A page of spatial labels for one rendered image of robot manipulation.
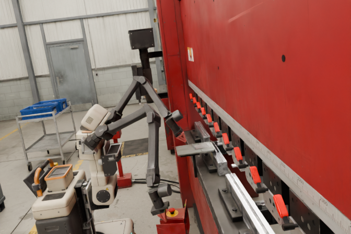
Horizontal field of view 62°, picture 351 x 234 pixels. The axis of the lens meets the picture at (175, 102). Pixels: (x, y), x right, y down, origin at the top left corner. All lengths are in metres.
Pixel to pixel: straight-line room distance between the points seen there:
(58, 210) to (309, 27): 1.97
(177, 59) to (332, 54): 2.36
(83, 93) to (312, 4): 9.13
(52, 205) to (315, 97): 1.92
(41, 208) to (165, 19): 1.90
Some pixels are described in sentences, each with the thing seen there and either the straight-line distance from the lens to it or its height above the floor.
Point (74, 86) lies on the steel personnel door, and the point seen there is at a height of 0.81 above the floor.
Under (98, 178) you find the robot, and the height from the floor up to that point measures 0.87.
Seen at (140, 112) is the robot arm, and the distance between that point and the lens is 1.85.
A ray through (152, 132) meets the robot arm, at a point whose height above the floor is 1.26.
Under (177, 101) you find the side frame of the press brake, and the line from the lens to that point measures 2.94.
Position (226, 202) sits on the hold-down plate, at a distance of 1.68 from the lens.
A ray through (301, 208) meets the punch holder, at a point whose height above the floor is 1.32.
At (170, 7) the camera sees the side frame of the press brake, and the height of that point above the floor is 2.11.
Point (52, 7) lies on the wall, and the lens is 9.80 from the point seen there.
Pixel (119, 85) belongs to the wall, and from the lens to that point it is 9.40.
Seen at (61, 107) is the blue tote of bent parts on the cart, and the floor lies 0.90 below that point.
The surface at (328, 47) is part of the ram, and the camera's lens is 0.63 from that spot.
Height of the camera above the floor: 1.77
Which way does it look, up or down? 12 degrees down
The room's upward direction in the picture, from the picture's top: 7 degrees counter-clockwise
